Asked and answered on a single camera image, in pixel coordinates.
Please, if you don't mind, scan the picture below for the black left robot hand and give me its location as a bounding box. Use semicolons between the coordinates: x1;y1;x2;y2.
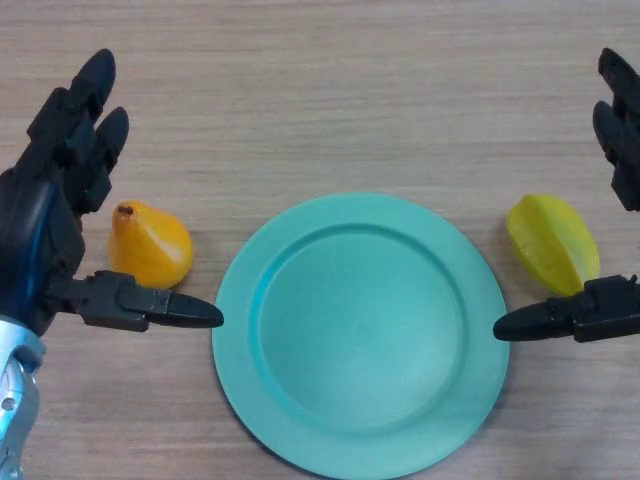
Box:
0;48;225;337

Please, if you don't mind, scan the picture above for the teal green round plate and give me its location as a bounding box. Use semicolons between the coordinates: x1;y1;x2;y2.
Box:
211;192;511;480

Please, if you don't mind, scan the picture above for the yellow starfruit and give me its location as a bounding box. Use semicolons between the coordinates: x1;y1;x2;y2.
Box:
505;193;601;297

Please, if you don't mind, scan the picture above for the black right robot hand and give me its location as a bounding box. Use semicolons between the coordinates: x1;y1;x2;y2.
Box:
492;47;640;344

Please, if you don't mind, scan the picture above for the orange yellow pear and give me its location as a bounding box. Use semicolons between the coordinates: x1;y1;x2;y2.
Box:
108;200;195;290

